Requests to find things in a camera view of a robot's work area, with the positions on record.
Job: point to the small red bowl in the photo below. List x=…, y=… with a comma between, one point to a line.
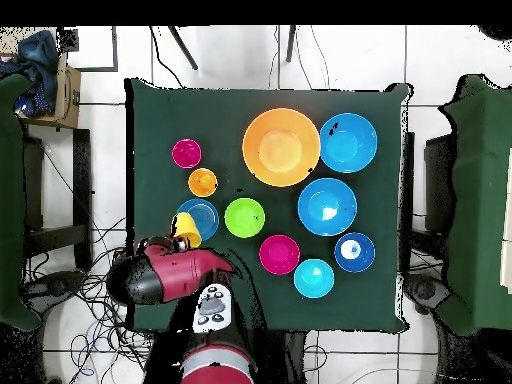
x=279, y=254

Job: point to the yellow plastic cup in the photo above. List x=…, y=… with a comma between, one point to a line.
x=186, y=228

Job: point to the large blue bowl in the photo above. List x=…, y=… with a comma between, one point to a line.
x=348, y=142
x=327, y=206

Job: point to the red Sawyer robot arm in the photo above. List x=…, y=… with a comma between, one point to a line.
x=176, y=272

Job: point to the small green bowl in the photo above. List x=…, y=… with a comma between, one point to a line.
x=244, y=218

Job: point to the shallow blue ribbed bowl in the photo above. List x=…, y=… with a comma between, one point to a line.
x=207, y=218

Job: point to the orange plastic cup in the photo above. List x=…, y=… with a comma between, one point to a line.
x=202, y=182

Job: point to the large orange bowl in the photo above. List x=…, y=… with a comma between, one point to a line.
x=281, y=147

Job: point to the red plastic cup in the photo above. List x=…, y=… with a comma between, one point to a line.
x=186, y=153

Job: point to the small light blue bowl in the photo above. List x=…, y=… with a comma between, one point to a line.
x=314, y=284

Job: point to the small dark blue bowl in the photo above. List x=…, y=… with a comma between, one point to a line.
x=354, y=262

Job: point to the dark green table cloth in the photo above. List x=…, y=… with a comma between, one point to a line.
x=320, y=312

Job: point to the black tripod leg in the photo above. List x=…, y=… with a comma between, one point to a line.
x=290, y=44
x=184, y=48

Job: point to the cardboard box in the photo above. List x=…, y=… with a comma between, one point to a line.
x=66, y=100

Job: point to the green cloth covered table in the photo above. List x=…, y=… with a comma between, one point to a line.
x=10, y=200
x=480, y=200

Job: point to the blue cloth bundle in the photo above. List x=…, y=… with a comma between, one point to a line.
x=38, y=60

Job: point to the black stool frame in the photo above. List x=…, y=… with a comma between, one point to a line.
x=82, y=180

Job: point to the grey pedestal foot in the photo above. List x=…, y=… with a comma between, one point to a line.
x=52, y=286
x=426, y=290

